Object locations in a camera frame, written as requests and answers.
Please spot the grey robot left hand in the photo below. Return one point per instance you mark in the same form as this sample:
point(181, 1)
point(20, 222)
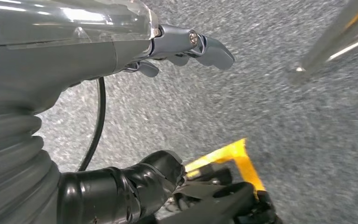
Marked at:
point(58, 55)

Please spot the stainless steel workbench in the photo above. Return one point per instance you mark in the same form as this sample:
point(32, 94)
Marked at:
point(330, 40)

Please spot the yellow floor tape rectangle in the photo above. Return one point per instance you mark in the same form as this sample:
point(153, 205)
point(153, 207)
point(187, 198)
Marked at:
point(244, 167)

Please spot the black robot foot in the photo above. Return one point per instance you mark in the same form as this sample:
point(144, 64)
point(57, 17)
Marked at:
point(228, 204)

